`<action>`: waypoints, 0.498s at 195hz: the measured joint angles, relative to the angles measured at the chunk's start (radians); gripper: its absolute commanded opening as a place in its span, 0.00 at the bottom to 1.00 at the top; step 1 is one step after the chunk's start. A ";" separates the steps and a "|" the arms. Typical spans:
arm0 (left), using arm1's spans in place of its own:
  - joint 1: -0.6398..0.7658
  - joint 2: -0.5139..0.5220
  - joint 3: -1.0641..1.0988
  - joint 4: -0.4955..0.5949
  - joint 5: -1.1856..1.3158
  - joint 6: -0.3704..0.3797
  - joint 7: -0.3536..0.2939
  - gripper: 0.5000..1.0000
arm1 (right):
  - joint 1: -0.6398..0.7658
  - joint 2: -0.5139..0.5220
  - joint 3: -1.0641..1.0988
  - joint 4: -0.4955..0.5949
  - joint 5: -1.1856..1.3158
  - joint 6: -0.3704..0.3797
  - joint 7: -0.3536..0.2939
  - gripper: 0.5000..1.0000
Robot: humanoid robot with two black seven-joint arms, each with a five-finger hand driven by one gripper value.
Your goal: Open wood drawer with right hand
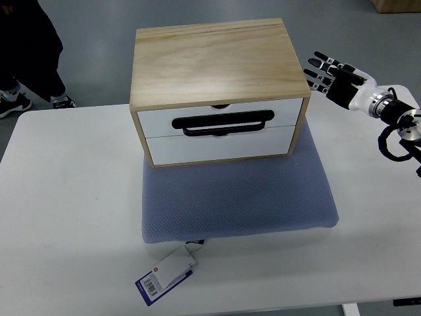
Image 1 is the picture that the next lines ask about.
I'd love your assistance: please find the wooden drawer cabinet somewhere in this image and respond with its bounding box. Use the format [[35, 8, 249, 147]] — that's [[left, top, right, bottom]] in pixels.
[[130, 18, 310, 168]]

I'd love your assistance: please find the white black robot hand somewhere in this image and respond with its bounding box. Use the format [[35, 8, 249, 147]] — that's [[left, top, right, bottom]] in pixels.
[[303, 51, 395, 118]]

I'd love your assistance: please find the black white right sneaker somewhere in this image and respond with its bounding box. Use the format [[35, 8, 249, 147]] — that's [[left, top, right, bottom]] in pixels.
[[51, 93, 76, 109]]

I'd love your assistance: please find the white drawer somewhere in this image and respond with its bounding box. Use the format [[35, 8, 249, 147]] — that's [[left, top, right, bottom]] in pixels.
[[147, 126, 295, 165], [137, 98, 303, 138]]

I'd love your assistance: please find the black drawer handle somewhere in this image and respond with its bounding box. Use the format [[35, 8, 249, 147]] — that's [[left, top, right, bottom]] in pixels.
[[172, 110, 275, 137]]

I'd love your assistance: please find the person in black clothes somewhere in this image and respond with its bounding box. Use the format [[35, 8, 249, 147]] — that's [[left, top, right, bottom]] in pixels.
[[1, 1, 66, 102]]

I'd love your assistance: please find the blue mesh cushion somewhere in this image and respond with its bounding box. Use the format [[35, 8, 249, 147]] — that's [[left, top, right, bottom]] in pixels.
[[141, 124, 339, 244]]

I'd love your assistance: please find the cardboard box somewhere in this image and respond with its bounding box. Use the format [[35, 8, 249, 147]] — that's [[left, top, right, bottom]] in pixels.
[[371, 0, 420, 14]]

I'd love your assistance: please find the white table leg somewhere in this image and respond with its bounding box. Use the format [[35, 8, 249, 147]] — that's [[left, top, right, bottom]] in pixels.
[[341, 303, 360, 316]]

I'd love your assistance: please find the black table bracket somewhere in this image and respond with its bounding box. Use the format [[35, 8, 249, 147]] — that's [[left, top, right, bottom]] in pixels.
[[393, 297, 421, 307]]

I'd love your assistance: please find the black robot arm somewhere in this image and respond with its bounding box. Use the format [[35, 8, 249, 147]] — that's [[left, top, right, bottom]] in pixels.
[[374, 87, 420, 163]]

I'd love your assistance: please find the white blue product tag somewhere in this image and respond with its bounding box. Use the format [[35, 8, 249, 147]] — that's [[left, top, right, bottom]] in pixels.
[[135, 240, 205, 307]]

